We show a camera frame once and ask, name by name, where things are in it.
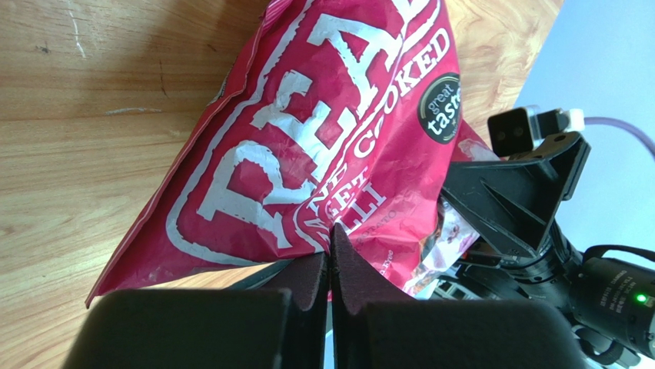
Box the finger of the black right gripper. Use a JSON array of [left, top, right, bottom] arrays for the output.
[[441, 132, 591, 256]]

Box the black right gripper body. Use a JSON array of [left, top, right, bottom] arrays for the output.
[[430, 225, 654, 366]]

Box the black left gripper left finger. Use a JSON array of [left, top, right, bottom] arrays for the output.
[[64, 254, 328, 368]]

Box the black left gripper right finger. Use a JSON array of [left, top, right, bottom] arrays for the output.
[[330, 225, 585, 368]]

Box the pink Real chips bag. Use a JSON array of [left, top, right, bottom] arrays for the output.
[[90, 1, 494, 298]]

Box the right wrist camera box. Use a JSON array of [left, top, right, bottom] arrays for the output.
[[487, 105, 585, 158]]

